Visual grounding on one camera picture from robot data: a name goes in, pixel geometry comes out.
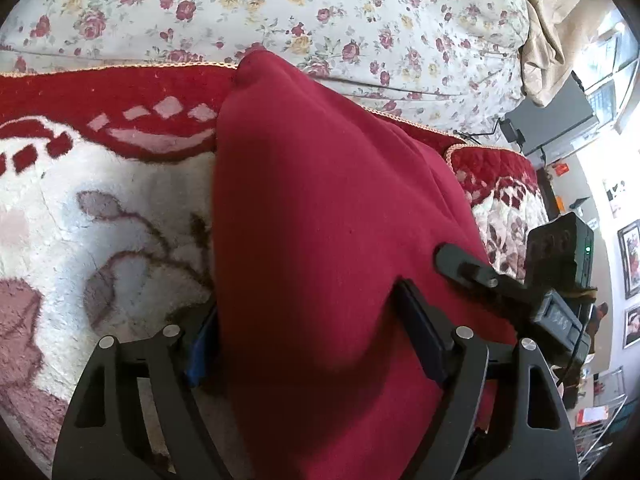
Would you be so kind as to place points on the black power adapter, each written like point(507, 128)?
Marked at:
point(511, 130)

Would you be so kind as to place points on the wall sticker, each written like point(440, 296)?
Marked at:
point(614, 197)

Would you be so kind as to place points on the grey box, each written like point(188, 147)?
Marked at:
point(550, 110)

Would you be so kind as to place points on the window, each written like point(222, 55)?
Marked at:
point(607, 80)

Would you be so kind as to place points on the floral bedsheet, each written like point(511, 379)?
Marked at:
point(250, 10)

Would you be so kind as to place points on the beige curtain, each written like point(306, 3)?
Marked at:
point(555, 10)

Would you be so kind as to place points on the red and white plush blanket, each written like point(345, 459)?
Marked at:
point(75, 200)

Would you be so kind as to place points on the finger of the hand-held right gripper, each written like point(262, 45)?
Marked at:
point(457, 262)

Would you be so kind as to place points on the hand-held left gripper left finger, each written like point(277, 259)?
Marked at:
point(200, 355)

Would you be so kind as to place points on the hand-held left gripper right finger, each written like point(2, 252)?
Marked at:
point(425, 330)

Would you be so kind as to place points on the orange box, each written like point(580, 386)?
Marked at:
point(593, 416)

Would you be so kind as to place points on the red knit garment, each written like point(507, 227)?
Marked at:
point(325, 210)

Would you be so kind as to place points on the small framed wall picture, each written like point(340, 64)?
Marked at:
point(632, 326)

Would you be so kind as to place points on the large framed wall picture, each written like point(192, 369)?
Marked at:
point(631, 260)

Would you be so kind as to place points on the dark brown cabinet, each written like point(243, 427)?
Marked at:
point(549, 195)

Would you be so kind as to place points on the orange packet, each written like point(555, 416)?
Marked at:
point(561, 168)

